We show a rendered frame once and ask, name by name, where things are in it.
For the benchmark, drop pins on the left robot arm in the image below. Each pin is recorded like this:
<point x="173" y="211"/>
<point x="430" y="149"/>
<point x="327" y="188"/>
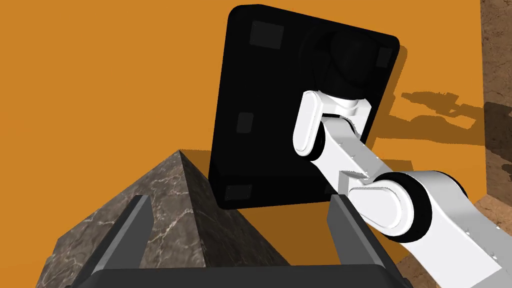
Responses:
<point x="352" y="156"/>

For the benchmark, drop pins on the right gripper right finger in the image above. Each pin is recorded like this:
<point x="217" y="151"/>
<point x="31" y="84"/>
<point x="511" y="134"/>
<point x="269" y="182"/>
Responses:
<point x="354" y="240"/>

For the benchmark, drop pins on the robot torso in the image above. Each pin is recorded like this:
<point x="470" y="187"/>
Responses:
<point x="260" y="100"/>

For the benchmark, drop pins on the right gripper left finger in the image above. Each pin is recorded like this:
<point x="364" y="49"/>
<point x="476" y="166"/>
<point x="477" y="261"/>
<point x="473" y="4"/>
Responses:
<point x="120" y="244"/>

